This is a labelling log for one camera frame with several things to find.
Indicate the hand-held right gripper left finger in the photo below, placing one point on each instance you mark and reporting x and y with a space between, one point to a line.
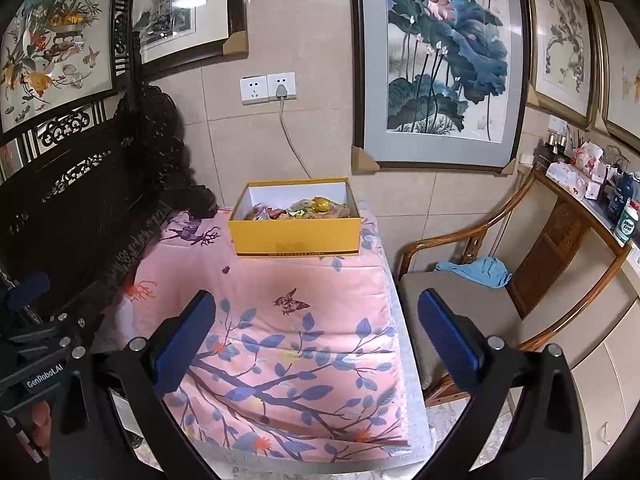
182 340

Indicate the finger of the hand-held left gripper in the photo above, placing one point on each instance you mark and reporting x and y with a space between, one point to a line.
27 289
55 332

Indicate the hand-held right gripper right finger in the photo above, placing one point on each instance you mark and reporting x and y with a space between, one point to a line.
450 340

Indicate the yellow cardboard box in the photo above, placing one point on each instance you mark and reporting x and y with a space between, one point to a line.
295 235

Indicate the heap of assorted snack packets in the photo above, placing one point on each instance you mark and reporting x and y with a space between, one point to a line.
320 206

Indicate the person's left hand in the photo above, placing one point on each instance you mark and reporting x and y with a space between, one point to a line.
40 417

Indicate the wooden armchair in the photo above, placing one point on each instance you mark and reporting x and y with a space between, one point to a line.
460 300

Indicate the light blue cloth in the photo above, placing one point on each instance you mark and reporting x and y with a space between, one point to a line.
480 270

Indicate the dark carved wooden bench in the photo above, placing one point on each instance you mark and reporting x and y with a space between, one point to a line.
100 200

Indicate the pink floral blanket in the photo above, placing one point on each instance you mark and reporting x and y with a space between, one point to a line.
300 270

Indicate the white floral tissue pack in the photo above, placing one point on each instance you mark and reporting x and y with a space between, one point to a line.
567 176

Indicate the small white box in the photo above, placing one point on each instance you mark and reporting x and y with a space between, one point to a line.
593 190

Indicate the green white bottle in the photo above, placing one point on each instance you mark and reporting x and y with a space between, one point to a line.
627 225

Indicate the dark blue bottle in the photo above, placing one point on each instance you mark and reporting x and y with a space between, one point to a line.
620 197

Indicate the gold capped small bottles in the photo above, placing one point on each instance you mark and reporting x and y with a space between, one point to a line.
555 141

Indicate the pink floral tissue pack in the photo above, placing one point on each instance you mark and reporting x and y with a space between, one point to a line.
590 157

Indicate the framed lotus painting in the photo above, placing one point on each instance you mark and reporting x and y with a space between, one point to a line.
440 60

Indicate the gold framed branch painting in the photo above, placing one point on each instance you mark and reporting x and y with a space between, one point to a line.
562 45

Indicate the dark framed landscape painting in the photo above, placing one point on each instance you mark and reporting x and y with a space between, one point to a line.
170 5

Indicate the small white wall socket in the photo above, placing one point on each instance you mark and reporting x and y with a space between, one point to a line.
526 159

